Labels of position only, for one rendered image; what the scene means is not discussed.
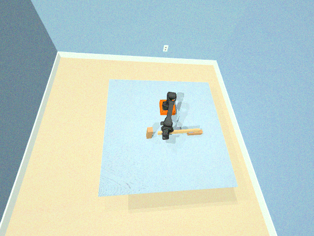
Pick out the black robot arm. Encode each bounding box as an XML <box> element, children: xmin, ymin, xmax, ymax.
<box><xmin>162</xmin><ymin>92</ymin><xmax>177</xmax><ymax>137</ymax></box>

